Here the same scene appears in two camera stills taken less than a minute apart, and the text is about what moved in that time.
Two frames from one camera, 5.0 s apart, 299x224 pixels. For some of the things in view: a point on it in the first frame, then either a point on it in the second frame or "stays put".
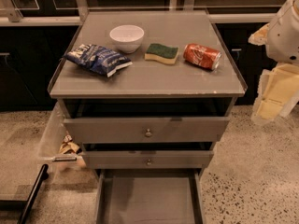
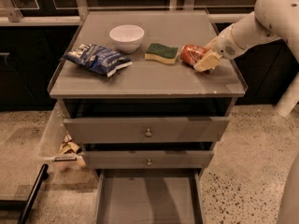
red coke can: x=202 y=56 stays put
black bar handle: x=29 y=205 stays put
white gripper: x=284 y=37 → x=224 y=46
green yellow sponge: x=168 y=54 stays put
